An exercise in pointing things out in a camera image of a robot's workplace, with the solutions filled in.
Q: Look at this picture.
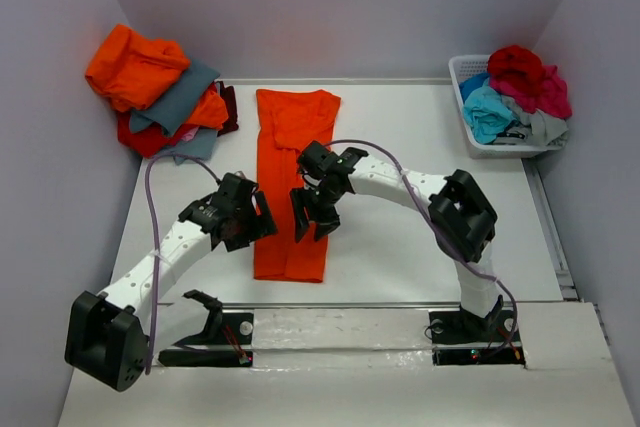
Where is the pink folded shirt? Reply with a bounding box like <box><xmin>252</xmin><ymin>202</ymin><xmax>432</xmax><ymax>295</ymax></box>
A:
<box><xmin>181</xmin><ymin>126</ymin><xmax>199</xmax><ymax>142</ymax></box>

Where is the dark maroon folded shirt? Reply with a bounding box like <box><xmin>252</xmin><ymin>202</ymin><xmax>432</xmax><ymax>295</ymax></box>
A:
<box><xmin>217</xmin><ymin>81</ymin><xmax>239</xmax><ymax>137</ymax></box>

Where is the red shirt in basket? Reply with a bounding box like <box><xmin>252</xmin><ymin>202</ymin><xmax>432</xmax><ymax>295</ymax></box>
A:
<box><xmin>487</xmin><ymin>45</ymin><xmax>545</xmax><ymax>95</ymax></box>

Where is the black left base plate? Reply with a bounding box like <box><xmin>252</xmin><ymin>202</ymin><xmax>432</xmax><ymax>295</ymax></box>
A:
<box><xmin>157</xmin><ymin>311</ymin><xmax>254</xmax><ymax>368</ymax></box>

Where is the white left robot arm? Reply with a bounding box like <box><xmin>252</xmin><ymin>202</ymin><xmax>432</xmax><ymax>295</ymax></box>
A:
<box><xmin>64</xmin><ymin>173</ymin><xmax>277</xmax><ymax>392</ymax></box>

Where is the red folded shirt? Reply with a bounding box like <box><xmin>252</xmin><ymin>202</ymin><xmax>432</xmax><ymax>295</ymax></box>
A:
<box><xmin>116</xmin><ymin>89</ymin><xmax>229</xmax><ymax>158</ymax></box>

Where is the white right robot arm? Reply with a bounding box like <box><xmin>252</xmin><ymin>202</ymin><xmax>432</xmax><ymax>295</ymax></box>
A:
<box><xmin>290</xmin><ymin>139</ymin><xmax>504</xmax><ymax>339</ymax></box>

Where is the magenta shirt in basket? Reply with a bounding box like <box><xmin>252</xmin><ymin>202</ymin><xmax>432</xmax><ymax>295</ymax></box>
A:
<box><xmin>489</xmin><ymin>65</ymin><xmax>573</xmax><ymax>120</ymax></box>

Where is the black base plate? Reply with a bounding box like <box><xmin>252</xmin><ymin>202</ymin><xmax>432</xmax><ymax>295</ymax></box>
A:
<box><xmin>157</xmin><ymin>311</ymin><xmax>254</xmax><ymax>368</ymax></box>
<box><xmin>424</xmin><ymin>310</ymin><xmax>526</xmax><ymax>367</ymax></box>

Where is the grey shirt in basket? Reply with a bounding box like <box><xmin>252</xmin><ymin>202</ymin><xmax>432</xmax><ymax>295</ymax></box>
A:
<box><xmin>496</xmin><ymin>96</ymin><xmax>569</xmax><ymax>148</ymax></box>

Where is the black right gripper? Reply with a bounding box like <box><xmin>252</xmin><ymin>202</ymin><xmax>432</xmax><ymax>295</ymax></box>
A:
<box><xmin>291</xmin><ymin>181</ymin><xmax>345</xmax><ymax>241</ymax></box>

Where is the orange folded shirt on pile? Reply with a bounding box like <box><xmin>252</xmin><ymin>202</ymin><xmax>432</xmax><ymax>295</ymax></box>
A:
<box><xmin>85</xmin><ymin>24</ymin><xmax>191</xmax><ymax>112</ymax></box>

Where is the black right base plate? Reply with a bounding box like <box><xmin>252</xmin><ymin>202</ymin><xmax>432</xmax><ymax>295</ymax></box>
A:
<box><xmin>424</xmin><ymin>310</ymin><xmax>526</xmax><ymax>367</ymax></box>

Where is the white plastic laundry basket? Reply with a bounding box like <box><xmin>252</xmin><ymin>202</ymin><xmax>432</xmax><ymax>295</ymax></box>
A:
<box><xmin>448</xmin><ymin>54</ymin><xmax>561</xmax><ymax>159</ymax></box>

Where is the grey-blue folded shirt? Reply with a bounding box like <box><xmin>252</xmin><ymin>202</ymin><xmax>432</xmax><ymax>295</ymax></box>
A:
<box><xmin>129</xmin><ymin>59</ymin><xmax>219</xmax><ymax>134</ymax></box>

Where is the teal shirt in basket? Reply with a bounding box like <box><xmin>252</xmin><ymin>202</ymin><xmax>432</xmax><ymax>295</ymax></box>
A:
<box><xmin>459</xmin><ymin>72</ymin><xmax>516</xmax><ymax>145</ymax></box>

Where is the orange t shirt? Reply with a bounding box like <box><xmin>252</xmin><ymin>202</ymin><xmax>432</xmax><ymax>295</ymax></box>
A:
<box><xmin>253</xmin><ymin>89</ymin><xmax>341</xmax><ymax>283</ymax></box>

